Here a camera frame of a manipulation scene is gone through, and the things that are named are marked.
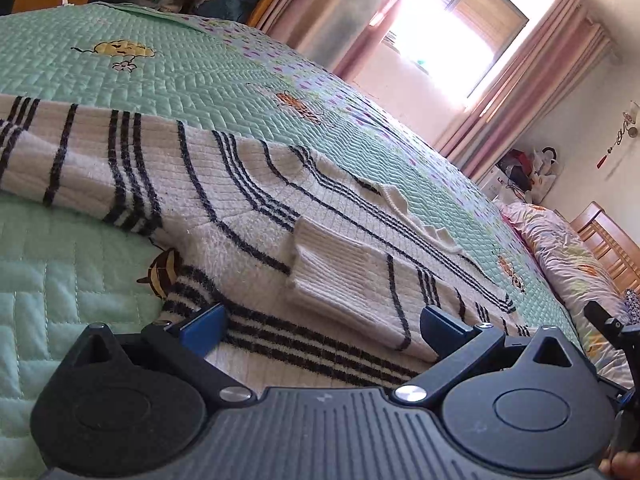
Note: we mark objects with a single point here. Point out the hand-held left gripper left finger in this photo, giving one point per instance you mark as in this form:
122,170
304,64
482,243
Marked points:
202,327

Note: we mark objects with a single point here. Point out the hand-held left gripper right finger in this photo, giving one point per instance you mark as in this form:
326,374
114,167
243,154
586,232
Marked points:
440,329

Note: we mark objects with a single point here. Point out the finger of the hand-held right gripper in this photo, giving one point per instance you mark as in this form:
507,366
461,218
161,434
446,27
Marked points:
602,320

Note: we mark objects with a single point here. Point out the striped white sweater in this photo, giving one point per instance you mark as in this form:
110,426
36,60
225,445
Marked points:
240,200

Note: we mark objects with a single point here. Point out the person's right hand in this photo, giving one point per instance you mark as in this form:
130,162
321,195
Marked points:
622,467

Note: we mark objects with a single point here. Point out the black and white patterned cloth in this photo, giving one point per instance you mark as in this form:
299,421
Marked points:
632,307

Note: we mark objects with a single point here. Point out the floral duvet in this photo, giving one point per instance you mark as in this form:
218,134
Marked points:
560,255

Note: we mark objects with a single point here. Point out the wooden headboard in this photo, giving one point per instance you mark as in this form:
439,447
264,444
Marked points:
607,240

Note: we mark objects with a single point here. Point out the green bee-print bedspread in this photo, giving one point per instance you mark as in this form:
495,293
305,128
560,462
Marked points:
75,260

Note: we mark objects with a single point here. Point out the white plastic bag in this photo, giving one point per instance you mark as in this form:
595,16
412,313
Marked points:
544,177

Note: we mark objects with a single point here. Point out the white cardboard box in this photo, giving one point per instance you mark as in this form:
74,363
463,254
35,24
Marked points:
492,182

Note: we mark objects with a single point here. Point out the red hanging charm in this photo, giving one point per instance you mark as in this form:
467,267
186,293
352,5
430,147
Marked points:
620,135

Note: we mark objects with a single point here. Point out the blue bag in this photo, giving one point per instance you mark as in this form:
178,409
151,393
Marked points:
230,7

